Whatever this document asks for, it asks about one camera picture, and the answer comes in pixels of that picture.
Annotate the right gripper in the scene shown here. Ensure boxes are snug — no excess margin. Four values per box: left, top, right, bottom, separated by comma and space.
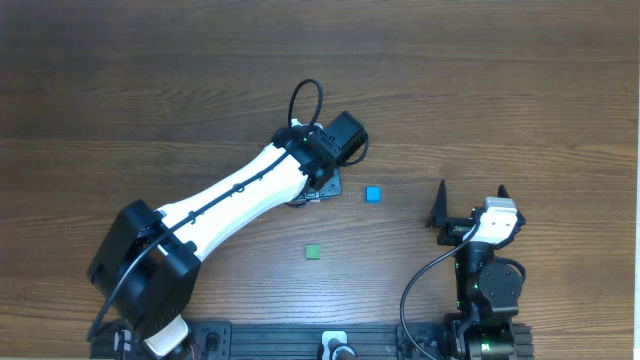
425, 179, 527, 247

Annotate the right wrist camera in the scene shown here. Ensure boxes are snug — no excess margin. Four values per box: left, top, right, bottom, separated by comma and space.
462, 196, 519, 246

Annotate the mounting rail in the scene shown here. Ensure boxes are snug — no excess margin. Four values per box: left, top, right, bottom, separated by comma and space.
92, 319, 534, 360

